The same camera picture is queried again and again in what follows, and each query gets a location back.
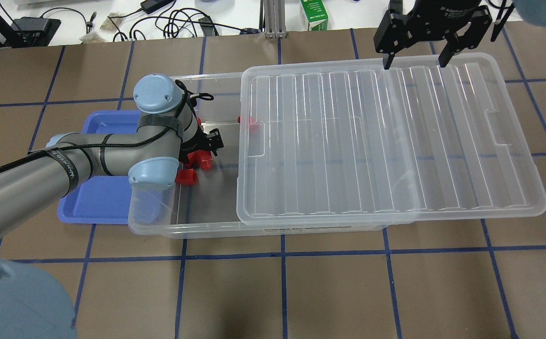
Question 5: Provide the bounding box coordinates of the clear plastic storage box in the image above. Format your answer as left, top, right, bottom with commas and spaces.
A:
128, 72, 384, 240

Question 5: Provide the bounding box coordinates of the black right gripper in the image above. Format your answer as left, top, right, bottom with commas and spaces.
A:
374, 0, 492, 70

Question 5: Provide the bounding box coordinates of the blue plastic tray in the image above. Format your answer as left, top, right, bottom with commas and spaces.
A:
57, 110, 179, 226

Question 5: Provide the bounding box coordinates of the clear plastic box lid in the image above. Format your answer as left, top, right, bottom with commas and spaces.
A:
236, 52, 546, 228

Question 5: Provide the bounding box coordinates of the red block bottom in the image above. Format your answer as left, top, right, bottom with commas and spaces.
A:
174, 168, 198, 186

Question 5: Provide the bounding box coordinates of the aluminium frame post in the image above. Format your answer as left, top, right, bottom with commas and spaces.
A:
260, 0, 287, 39

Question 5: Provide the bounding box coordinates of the red block top left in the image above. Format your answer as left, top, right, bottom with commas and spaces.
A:
237, 116, 260, 134

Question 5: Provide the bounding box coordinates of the green white milk carton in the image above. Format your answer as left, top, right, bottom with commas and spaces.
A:
300, 0, 329, 32

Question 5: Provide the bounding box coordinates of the red block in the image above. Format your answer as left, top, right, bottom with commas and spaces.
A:
174, 168, 198, 186
237, 116, 260, 134

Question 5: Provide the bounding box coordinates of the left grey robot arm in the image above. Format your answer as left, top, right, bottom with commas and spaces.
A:
0, 73, 224, 238

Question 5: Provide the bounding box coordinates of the black power adapter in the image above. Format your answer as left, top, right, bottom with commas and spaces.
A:
140, 0, 175, 15

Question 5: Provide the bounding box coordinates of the red block middle hollow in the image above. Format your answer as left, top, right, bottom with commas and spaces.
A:
195, 150, 213, 171

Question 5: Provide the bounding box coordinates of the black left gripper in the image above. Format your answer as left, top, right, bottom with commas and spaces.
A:
181, 120, 225, 164

